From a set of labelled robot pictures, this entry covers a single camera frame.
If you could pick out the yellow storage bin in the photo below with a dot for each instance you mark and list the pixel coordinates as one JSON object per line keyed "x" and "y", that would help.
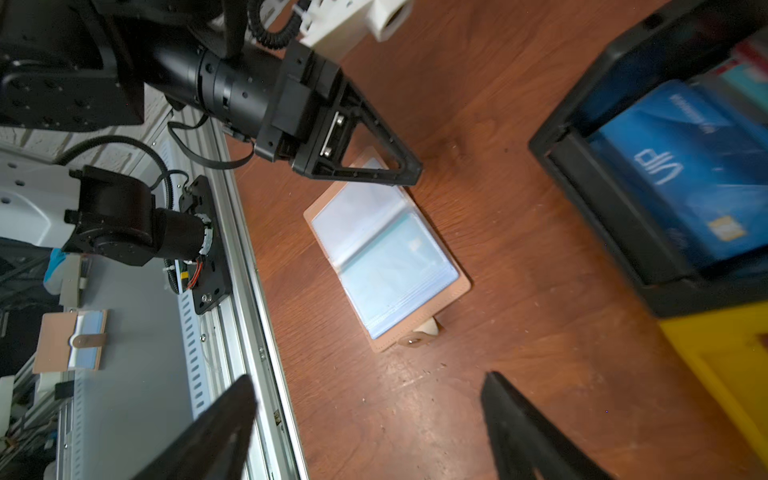
{"x": 727, "y": 351}

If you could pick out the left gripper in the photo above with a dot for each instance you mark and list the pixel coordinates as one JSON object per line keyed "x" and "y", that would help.
{"x": 301, "y": 108}

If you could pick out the spare tan card holder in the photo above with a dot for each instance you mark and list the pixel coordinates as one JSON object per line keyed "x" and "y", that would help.
{"x": 70, "y": 341}

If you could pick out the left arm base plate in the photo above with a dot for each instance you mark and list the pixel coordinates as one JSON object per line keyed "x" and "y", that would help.
{"x": 214, "y": 280}

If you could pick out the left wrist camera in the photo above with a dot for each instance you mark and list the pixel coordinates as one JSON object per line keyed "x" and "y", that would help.
{"x": 332, "y": 28}

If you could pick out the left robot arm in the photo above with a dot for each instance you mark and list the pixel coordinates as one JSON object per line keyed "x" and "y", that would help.
{"x": 84, "y": 66}

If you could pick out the black storage bin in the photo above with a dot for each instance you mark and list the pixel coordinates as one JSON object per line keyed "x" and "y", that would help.
{"x": 679, "y": 41}

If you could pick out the tan leather card holder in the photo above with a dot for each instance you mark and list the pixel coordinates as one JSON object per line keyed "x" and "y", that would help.
{"x": 396, "y": 272}

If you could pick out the aluminium mounting rail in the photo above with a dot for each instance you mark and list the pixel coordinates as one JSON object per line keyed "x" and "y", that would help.
{"x": 241, "y": 341}

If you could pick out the blue VIP card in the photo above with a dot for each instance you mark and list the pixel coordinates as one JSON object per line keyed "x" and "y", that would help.
{"x": 698, "y": 167}

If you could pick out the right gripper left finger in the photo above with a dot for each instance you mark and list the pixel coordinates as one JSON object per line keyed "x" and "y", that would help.
{"x": 216, "y": 445}

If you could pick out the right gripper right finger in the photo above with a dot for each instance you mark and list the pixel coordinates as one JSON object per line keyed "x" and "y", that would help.
{"x": 524, "y": 443}

